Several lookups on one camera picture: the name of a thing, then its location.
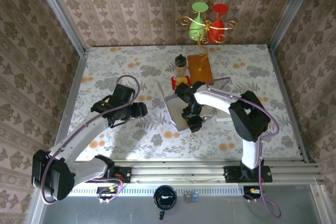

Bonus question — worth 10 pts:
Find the lavender paper box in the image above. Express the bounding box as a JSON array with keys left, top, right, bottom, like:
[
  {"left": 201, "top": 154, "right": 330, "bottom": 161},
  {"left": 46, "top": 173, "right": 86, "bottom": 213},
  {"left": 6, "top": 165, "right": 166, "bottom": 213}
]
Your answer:
[{"left": 156, "top": 80, "right": 208, "bottom": 132}]

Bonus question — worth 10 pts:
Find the black power connector box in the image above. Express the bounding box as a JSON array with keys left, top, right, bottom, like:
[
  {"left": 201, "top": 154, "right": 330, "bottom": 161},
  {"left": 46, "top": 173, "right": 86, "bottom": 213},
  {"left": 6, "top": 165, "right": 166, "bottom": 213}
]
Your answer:
[
  {"left": 96, "top": 186, "right": 119, "bottom": 200},
  {"left": 243, "top": 186, "right": 266, "bottom": 200}
]

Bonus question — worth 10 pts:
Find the red snack packet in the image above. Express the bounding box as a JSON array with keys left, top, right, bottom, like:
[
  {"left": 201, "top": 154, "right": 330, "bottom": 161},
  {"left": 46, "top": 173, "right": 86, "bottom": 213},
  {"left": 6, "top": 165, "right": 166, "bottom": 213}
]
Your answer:
[{"left": 171, "top": 75, "right": 191, "bottom": 90}]

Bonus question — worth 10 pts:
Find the brown wooden base board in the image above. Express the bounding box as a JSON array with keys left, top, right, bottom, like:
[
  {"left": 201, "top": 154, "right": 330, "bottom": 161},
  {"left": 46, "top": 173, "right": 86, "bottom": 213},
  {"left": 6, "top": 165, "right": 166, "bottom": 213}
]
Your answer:
[{"left": 187, "top": 54, "right": 215, "bottom": 86}]

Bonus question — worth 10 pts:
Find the glass jar black lid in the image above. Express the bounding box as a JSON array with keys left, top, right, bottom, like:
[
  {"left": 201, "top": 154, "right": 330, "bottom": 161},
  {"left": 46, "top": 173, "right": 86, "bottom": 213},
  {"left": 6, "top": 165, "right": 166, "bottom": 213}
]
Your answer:
[{"left": 173, "top": 54, "right": 188, "bottom": 77}]

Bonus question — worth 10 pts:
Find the floral tablecloth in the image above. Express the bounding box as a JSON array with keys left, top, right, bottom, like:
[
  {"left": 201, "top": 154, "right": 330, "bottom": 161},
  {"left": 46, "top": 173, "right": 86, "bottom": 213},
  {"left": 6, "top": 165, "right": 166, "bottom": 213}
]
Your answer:
[{"left": 61, "top": 44, "right": 302, "bottom": 161}]

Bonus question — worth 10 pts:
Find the red plastic goblet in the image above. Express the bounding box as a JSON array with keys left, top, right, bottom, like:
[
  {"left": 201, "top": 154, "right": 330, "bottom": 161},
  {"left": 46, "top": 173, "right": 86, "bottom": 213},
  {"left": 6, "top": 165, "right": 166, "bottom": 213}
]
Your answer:
[{"left": 206, "top": 3, "right": 229, "bottom": 44}]

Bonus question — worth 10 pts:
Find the green plastic goblet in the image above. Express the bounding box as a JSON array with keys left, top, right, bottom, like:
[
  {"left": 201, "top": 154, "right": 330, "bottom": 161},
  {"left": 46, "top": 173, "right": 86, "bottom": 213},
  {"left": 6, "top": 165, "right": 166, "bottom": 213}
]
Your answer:
[{"left": 188, "top": 2, "right": 210, "bottom": 41}]

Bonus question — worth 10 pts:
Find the black round cup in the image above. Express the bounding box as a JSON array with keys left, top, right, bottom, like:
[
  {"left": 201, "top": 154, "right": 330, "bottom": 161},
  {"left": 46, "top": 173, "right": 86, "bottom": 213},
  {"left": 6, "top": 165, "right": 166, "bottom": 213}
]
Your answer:
[{"left": 153, "top": 185, "right": 178, "bottom": 210}]

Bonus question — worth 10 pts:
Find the grey metal shelf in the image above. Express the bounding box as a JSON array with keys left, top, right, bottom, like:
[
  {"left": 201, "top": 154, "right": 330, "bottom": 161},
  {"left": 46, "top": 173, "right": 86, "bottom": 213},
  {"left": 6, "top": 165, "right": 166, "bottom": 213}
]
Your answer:
[{"left": 26, "top": 178, "right": 329, "bottom": 224}]

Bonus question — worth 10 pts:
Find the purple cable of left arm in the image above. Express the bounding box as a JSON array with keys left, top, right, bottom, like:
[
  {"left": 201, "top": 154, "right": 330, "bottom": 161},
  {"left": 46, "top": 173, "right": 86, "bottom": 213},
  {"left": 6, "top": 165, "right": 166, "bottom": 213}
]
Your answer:
[{"left": 40, "top": 74, "right": 141, "bottom": 206}]

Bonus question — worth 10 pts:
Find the aluminium table side rail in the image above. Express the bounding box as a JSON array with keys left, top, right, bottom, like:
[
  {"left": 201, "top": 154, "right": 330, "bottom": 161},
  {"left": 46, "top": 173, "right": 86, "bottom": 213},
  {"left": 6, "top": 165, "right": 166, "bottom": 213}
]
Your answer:
[
  {"left": 266, "top": 44, "right": 317, "bottom": 164},
  {"left": 51, "top": 48, "right": 89, "bottom": 154}
]

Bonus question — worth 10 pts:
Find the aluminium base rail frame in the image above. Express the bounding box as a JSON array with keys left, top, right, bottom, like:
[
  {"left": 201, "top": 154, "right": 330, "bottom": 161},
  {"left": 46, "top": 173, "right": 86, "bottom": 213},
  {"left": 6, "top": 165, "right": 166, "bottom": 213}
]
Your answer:
[{"left": 70, "top": 159, "right": 325, "bottom": 184}]

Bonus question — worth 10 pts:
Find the slotted metal cable duct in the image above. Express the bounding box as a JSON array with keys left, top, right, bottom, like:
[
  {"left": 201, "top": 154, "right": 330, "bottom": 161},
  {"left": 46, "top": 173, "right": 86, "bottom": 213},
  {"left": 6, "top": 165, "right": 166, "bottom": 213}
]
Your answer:
[{"left": 70, "top": 184, "right": 244, "bottom": 196}]

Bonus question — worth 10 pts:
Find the gold wire goblet rack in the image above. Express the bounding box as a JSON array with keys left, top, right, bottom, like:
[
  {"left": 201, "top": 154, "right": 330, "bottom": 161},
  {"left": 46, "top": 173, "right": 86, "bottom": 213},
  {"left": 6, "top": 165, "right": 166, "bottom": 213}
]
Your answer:
[{"left": 178, "top": 8, "right": 238, "bottom": 72}]

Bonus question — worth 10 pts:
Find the aluminium frame post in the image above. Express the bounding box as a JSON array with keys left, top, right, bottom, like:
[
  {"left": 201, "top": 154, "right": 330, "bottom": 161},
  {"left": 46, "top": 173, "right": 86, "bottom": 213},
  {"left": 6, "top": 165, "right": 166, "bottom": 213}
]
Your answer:
[
  {"left": 30, "top": 0, "right": 87, "bottom": 56},
  {"left": 267, "top": 0, "right": 320, "bottom": 51}
]

